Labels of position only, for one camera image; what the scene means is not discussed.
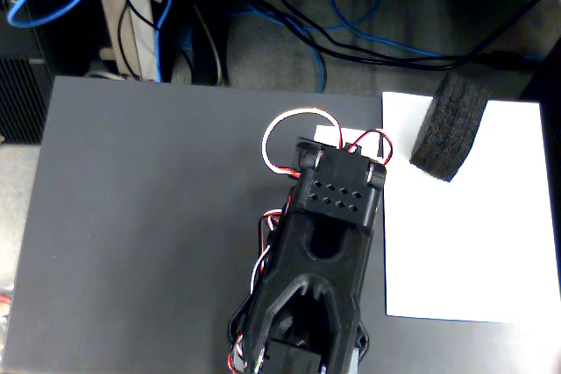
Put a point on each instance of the black foam cube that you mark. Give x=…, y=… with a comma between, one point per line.
x=451, y=129

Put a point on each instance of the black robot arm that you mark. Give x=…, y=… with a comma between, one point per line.
x=328, y=269

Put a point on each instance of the small blue box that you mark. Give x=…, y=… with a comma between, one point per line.
x=186, y=39

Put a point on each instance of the white paper sheet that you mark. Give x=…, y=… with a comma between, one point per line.
x=460, y=251

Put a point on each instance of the dark grey work board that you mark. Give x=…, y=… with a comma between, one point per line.
x=153, y=260

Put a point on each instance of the beige desk leg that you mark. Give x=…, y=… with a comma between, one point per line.
x=107, y=19

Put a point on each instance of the black vented computer case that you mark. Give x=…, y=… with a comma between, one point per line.
x=22, y=102

